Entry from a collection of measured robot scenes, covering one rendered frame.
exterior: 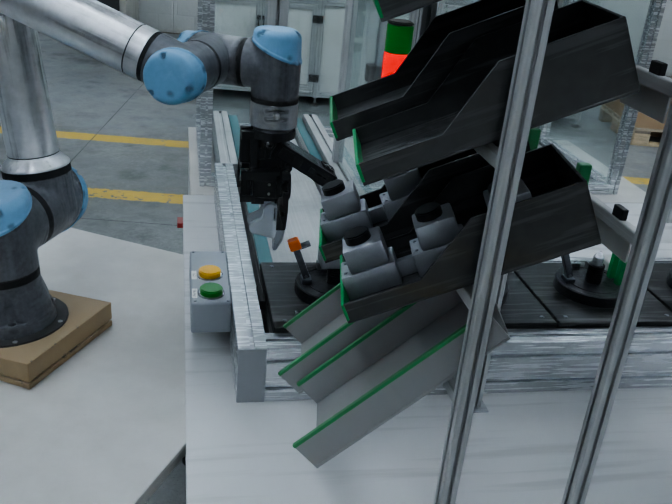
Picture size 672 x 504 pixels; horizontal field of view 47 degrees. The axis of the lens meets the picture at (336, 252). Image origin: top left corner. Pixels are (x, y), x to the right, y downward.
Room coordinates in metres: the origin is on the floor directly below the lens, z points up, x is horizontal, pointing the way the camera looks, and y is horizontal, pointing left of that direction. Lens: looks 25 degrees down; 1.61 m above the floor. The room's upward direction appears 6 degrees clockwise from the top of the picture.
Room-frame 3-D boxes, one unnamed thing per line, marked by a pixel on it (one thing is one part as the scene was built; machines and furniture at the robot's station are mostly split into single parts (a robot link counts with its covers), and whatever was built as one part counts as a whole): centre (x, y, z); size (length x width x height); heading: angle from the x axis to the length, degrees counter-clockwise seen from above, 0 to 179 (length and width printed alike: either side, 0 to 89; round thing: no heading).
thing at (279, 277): (1.22, 0.00, 0.96); 0.24 x 0.24 x 0.02; 13
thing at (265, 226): (1.18, 0.12, 1.10); 0.06 x 0.03 x 0.09; 103
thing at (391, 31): (1.43, -0.08, 1.38); 0.05 x 0.05 x 0.05
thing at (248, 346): (1.46, 0.21, 0.91); 0.89 x 0.06 x 0.11; 13
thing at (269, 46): (1.20, 0.12, 1.36); 0.09 x 0.08 x 0.11; 80
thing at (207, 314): (1.26, 0.23, 0.93); 0.21 x 0.07 x 0.06; 13
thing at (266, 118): (1.19, 0.12, 1.29); 0.08 x 0.08 x 0.05
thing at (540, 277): (1.33, -0.49, 1.01); 0.24 x 0.24 x 0.13; 13
